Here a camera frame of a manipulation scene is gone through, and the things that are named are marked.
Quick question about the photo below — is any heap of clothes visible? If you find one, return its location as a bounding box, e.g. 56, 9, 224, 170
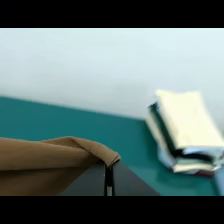
144, 112, 224, 178

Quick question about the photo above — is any white garment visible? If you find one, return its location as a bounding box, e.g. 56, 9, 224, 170
154, 88, 224, 152

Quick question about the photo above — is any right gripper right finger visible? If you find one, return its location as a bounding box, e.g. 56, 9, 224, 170
110, 160, 161, 197

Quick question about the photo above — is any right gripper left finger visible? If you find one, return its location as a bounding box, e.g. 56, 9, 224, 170
59, 161, 109, 197

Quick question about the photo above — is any black garment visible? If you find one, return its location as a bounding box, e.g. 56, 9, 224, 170
148, 102, 189, 158

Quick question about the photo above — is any orange garment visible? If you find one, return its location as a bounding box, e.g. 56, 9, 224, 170
0, 135, 122, 197

